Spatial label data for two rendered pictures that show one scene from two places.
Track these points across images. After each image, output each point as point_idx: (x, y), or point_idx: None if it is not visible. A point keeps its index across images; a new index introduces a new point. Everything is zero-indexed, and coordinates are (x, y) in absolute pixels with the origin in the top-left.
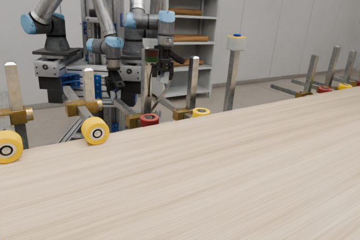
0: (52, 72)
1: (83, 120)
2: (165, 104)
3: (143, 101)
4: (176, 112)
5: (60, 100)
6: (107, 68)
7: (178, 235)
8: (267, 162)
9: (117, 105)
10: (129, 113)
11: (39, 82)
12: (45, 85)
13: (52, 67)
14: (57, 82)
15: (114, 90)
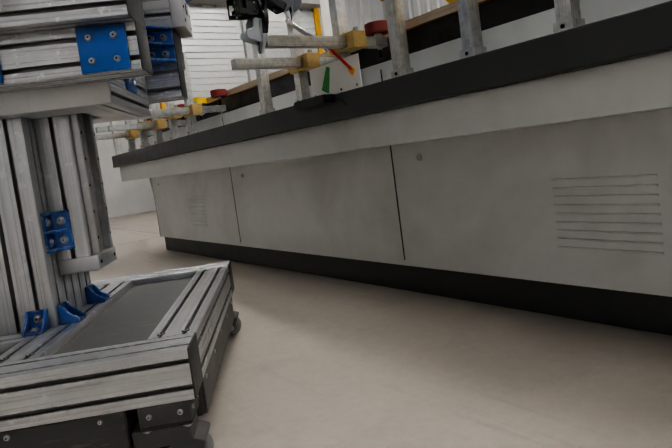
0: None
1: None
2: (266, 61)
3: (343, 14)
4: (315, 53)
5: (150, 66)
6: None
7: None
8: None
9: (285, 42)
10: (334, 36)
11: None
12: (133, 7)
13: None
14: (140, 3)
15: (162, 59)
